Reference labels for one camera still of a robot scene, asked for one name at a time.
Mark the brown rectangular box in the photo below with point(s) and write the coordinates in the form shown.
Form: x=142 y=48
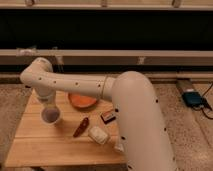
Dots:
x=108 y=116

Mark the red chili pepper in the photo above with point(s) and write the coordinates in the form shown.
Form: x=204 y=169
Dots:
x=82 y=127

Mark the blue device box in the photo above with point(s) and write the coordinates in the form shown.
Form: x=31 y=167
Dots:
x=192 y=98

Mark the wooden table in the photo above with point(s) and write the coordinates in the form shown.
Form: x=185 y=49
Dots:
x=40 y=144

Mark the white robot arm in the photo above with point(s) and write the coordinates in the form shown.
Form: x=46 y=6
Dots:
x=141 y=125

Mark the small white bottle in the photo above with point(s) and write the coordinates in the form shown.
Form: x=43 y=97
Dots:
x=118 y=145

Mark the orange ceramic bowl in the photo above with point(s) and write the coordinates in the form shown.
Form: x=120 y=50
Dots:
x=81 y=101

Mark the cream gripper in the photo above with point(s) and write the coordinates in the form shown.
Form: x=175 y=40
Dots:
x=48 y=100

